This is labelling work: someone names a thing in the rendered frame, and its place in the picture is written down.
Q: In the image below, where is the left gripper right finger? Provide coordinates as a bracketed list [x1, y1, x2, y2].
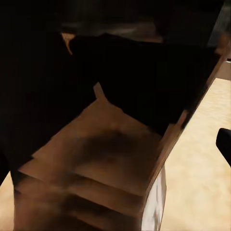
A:
[216, 128, 231, 166]

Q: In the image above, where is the bottle of coffee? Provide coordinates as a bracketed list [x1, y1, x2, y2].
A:
[0, 0, 231, 231]

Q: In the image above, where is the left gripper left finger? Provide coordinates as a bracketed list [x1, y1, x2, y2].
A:
[0, 151, 10, 186]

